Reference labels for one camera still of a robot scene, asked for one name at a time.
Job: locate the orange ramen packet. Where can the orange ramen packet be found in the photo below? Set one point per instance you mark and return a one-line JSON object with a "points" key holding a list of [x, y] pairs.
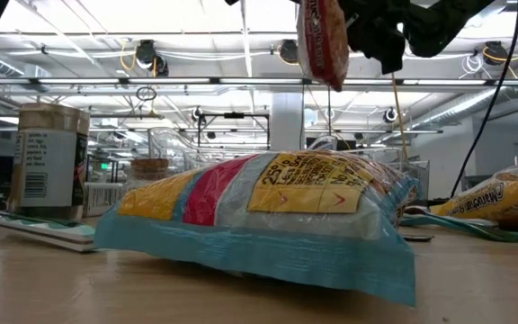
{"points": [[324, 42]]}

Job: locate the yellow ramen packet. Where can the yellow ramen packet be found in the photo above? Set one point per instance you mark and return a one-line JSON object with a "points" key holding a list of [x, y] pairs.
{"points": [[479, 200]]}

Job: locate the blue-edged beef ramen packet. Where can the blue-edged beef ramen packet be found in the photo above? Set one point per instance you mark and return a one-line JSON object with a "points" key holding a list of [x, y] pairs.
{"points": [[250, 252]]}

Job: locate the tan lidded seasoning jar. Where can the tan lidded seasoning jar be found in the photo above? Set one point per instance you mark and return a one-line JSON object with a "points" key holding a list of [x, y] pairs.
{"points": [[50, 166]]}

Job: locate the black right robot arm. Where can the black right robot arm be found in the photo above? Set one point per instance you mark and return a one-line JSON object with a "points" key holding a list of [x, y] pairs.
{"points": [[448, 24]]}

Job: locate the white pillar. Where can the white pillar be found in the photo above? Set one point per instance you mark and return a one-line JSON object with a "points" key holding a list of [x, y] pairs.
{"points": [[286, 121]]}

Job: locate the teal spoon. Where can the teal spoon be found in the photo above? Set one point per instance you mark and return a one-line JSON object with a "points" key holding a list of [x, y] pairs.
{"points": [[448, 223]]}

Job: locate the dark grey metal spoon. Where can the dark grey metal spoon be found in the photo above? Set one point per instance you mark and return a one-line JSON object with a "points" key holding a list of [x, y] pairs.
{"points": [[418, 238]]}

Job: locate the long ceiling light bar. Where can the long ceiling light bar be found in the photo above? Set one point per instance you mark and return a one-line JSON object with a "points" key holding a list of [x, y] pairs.
{"points": [[169, 81]]}

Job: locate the small cork-stoppered spice jar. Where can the small cork-stoppered spice jar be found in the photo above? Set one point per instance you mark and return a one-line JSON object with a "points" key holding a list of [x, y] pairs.
{"points": [[150, 167]]}

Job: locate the green exit sign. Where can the green exit sign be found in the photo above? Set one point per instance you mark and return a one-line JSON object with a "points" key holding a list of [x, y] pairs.
{"points": [[104, 166]]}

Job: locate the teal flat packet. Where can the teal flat packet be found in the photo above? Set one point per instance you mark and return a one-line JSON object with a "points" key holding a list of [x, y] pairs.
{"points": [[52, 240]]}

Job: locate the silver ventilation duct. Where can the silver ventilation duct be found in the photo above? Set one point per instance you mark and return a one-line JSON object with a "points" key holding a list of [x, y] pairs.
{"points": [[466, 105]]}

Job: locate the background black rig frame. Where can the background black rig frame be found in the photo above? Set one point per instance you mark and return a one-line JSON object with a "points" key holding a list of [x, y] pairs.
{"points": [[234, 115]]}

